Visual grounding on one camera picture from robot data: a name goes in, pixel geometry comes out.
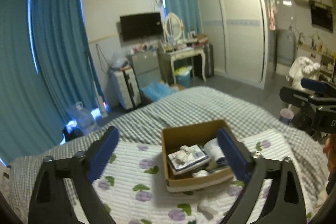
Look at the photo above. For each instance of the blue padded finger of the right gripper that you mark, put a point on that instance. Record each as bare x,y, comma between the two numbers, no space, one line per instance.
321,87

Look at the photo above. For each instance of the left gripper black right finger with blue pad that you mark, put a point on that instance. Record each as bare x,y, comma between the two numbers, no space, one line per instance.
284,202

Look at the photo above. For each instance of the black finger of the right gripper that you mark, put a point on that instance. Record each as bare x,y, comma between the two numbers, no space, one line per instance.
297,98

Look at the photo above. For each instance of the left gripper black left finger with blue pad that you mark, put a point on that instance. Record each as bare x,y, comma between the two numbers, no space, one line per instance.
58,179

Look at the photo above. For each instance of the white navy tissue pack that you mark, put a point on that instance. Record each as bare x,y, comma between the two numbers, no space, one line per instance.
200,159

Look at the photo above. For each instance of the white grey sock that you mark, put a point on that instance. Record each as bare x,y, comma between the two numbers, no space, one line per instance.
205,208

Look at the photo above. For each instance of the person's right hand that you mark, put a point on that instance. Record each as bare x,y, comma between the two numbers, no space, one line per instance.
330,151

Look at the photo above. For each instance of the small pink waste bin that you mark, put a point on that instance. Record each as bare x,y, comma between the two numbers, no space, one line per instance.
286,115

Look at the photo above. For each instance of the white cloth bundle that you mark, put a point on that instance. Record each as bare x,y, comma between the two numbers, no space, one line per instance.
302,68

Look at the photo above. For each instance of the grey checked bed sheet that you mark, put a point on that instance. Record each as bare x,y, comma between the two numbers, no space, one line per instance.
202,104

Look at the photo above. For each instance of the black range hood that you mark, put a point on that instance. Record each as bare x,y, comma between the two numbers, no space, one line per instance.
321,15

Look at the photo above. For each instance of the white floral quilted blanket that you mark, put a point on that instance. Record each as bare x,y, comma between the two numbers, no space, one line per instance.
133,188

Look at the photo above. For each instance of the clear water jug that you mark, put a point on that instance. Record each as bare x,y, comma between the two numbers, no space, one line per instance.
85,121

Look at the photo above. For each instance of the open cardboard box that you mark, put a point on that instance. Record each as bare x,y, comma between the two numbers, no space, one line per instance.
208,175

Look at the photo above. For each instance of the white sliding wardrobe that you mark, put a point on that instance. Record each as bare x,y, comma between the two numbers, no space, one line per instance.
238,31

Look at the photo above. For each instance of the white black suitcase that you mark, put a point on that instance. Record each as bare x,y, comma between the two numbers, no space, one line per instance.
125,83

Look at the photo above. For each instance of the teal window curtain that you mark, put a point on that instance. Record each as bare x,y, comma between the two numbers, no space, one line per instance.
46,68

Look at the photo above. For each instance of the white dressing table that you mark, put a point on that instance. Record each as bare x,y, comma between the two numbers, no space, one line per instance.
171,57

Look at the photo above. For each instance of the oval vanity mirror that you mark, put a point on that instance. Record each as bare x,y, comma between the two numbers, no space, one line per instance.
172,28

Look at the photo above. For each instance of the blue plastic bag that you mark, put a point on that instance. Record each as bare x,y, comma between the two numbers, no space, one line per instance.
156,91

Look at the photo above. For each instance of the grey low cabinet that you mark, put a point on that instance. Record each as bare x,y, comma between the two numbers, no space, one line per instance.
146,67

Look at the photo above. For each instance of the wall mounted black television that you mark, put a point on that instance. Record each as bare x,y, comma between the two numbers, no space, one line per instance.
138,26

